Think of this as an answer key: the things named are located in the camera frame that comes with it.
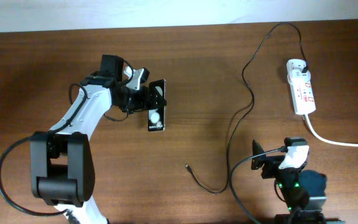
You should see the white USB charger adapter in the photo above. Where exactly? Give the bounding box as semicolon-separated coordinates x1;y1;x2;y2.
287;59;311;81

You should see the black Galaxy smartphone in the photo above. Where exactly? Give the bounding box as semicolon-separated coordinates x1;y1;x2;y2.
147;79;166;132

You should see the black USB charging cable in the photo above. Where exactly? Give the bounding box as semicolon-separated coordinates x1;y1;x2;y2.
185;22;309;195

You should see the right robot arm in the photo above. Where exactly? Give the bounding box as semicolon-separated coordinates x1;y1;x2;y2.
251;138;344;224

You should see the white power strip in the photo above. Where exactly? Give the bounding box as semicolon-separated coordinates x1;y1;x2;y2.
287;72;316;115

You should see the white power strip cord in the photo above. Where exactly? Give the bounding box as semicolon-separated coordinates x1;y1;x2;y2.
303;113;358;150

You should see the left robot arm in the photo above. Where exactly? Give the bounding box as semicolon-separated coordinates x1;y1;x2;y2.
30;55;167;223

